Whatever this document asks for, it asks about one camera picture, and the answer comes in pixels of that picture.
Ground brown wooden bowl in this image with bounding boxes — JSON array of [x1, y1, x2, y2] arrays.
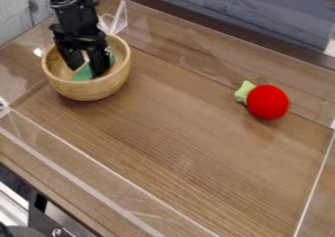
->
[[41, 34, 130, 101]]

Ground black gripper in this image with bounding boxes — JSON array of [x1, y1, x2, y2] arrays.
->
[[49, 0, 109, 77]]

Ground black metal table leg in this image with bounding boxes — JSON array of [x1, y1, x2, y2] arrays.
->
[[28, 190, 76, 237]]

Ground red plush radish toy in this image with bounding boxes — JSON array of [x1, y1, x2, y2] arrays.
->
[[234, 80, 289, 120]]

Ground clear acrylic corner bracket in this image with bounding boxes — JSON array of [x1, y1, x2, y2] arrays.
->
[[98, 0, 128, 34]]

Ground clear acrylic tray wall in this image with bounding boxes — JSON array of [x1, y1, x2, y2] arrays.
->
[[0, 98, 218, 237]]

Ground green rectangular block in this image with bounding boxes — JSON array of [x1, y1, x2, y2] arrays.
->
[[70, 52, 114, 81]]

